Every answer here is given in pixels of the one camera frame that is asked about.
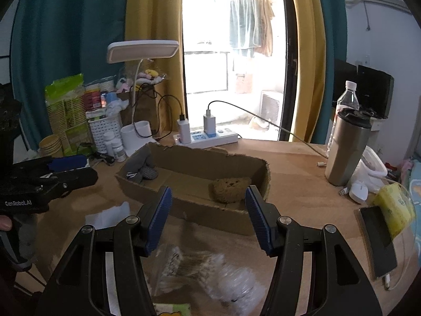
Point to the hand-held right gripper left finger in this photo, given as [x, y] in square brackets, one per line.
[161, 217]

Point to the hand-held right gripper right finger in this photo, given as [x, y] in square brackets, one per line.
[256, 217]

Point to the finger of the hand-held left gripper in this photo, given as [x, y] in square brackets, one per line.
[79, 177]
[70, 162]

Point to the brown fuzzy sponge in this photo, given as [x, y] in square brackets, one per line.
[230, 189]

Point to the brown cardboard box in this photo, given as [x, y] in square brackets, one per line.
[197, 204]

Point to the white tissue paper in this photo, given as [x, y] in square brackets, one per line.
[108, 215]

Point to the grey striped socks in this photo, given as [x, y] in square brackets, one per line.
[141, 168]

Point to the clear plastic packet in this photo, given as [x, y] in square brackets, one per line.
[181, 270]

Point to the bag of white beads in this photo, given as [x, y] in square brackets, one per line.
[233, 279]

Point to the cartoon printed tissue packet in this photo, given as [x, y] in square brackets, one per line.
[171, 310]

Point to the person's left hand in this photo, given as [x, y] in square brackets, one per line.
[5, 223]

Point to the stack of paper cups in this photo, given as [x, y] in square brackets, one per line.
[51, 144]

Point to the black flashlight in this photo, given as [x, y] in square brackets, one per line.
[105, 158]

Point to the large white pill bottle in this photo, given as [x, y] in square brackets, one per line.
[109, 143]

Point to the white perforated basket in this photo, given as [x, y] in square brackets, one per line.
[105, 131]

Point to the small white pill bottle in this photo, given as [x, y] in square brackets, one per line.
[119, 151]

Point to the green paper cup package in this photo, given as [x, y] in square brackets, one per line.
[65, 112]

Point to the red label package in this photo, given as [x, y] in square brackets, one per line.
[93, 100]

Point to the crumpled white plastic bag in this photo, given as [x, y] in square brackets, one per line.
[116, 108]

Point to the blue pack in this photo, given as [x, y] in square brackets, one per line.
[110, 98]

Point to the white power strip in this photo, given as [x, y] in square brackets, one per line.
[213, 140]

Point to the large white charger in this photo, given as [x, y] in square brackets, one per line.
[184, 131]

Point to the brown paper bag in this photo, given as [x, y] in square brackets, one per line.
[144, 112]

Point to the small white charger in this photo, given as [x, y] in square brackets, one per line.
[209, 125]

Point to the white computer mouse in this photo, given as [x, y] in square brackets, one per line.
[358, 191]

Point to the stainless steel tumbler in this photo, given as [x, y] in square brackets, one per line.
[345, 151]

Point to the white outdoor unit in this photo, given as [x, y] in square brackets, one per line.
[271, 105]

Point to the clear bag of plush toys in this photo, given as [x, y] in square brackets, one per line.
[148, 75]

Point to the black smartphone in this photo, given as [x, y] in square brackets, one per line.
[378, 240]

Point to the white desk lamp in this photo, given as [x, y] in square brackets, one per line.
[141, 49]

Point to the yellow tissue packet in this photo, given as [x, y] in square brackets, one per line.
[394, 207]

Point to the teal curtain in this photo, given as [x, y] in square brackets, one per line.
[65, 23]
[332, 23]

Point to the clear plastic water bottle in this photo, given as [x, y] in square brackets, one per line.
[348, 98]

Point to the light blue bed sheet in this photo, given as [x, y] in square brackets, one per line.
[412, 184]

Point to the black computer case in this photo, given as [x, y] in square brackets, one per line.
[345, 79]

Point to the yellow curtain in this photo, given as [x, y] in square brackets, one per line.
[154, 13]
[309, 56]

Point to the black computer monitor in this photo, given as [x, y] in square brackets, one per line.
[375, 89]

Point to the hanging beige garment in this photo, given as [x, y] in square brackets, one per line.
[265, 23]

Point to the hanging teal towel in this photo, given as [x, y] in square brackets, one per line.
[243, 23]

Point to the black sliding door frame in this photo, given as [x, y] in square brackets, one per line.
[289, 39]

